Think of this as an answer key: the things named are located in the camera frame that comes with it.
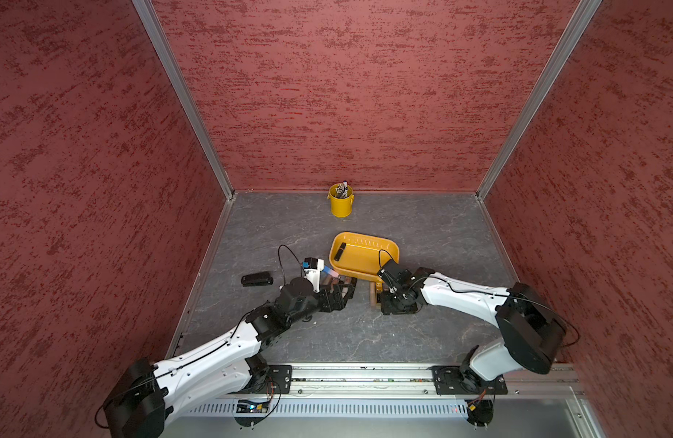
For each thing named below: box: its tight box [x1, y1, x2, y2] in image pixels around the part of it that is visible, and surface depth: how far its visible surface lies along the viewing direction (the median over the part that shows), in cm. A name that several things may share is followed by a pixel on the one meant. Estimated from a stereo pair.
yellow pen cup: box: [326, 183, 355, 219], surface depth 111 cm
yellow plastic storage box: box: [328, 230, 401, 293], surface depth 100 cm
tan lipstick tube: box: [369, 281, 377, 307], surface depth 91 cm
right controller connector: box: [464, 398, 495, 430], surface depth 72 cm
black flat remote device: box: [240, 271, 274, 288], surface depth 94 cm
